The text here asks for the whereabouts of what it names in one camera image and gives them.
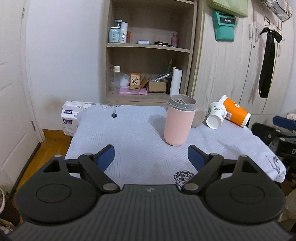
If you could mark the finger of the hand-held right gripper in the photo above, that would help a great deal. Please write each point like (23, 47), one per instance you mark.
(263, 133)
(283, 121)

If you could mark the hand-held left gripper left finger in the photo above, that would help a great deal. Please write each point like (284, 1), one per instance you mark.
(106, 157)

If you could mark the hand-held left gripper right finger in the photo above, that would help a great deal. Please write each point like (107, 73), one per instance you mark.
(196, 157)

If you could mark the white floral paper cup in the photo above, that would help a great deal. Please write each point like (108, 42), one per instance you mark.
(215, 115)

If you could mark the orange paper cup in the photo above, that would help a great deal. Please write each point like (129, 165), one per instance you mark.
(235, 112)

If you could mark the pink cup with grey rim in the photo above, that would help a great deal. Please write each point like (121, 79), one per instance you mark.
(178, 122)

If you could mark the beige cup lid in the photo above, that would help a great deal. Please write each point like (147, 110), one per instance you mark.
(198, 117)

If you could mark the small white cup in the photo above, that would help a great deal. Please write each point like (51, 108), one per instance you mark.
(125, 81)

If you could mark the white patterned table cloth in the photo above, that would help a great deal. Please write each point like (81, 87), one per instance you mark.
(136, 139)

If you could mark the white tissue pack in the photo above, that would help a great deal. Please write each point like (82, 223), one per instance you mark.
(69, 126)
(70, 113)
(79, 104)

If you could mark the black ribbon bow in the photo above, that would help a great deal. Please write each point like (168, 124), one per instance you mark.
(267, 64)

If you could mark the brown cardboard pieces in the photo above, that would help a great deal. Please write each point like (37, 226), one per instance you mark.
(289, 208)

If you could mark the light wooden wardrobe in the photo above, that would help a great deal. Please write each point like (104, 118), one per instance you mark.
(245, 69)

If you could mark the flat pink box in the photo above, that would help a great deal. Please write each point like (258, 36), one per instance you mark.
(133, 91)

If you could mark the clear plastic bottle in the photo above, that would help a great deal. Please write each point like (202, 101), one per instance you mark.
(112, 81)

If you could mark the white paper roll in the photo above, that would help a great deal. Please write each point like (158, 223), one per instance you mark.
(175, 82)

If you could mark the open cardboard box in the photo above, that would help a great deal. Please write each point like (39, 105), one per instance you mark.
(156, 87)

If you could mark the clear bottle with beige cap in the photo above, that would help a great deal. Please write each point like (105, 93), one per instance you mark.
(117, 76)

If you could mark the wooden card box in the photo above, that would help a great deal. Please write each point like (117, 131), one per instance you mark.
(135, 81)

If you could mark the dark green bottle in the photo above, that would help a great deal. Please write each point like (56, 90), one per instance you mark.
(170, 68)

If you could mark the wooden bookshelf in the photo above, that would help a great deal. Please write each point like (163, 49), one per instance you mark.
(148, 58)

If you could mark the teal hanging pouch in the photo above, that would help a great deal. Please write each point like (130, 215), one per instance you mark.
(223, 29)

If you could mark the white door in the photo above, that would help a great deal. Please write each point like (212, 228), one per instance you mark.
(13, 92)

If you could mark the flat black items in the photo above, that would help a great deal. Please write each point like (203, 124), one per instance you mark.
(163, 43)

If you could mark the pink glass bottle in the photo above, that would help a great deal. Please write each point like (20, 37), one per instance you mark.
(174, 40)

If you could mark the flat white tin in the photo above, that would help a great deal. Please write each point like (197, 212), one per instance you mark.
(143, 42)

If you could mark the small orange box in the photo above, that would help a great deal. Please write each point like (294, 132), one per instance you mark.
(128, 37)

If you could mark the teal white pump jar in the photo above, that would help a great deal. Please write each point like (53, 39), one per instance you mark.
(114, 34)

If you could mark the tall white bottle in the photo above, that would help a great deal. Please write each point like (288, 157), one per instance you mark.
(124, 33)

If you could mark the light green bag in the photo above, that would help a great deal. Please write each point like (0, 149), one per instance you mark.
(227, 5)

